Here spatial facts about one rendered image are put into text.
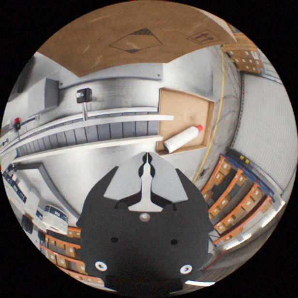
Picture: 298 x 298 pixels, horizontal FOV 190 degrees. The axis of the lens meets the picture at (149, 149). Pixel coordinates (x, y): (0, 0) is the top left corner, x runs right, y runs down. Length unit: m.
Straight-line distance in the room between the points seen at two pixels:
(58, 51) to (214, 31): 0.23
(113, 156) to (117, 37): 0.37
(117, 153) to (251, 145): 3.53
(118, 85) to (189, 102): 0.29
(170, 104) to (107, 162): 0.33
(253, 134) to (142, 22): 3.56
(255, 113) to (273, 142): 1.10
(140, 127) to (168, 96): 0.16
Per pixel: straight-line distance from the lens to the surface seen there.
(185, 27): 0.19
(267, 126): 3.63
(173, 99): 0.39
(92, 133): 0.30
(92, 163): 0.41
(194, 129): 0.43
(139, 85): 0.35
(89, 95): 0.20
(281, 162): 3.70
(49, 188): 0.59
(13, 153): 0.63
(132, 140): 0.27
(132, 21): 0.17
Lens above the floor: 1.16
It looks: 56 degrees down
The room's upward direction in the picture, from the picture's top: 143 degrees clockwise
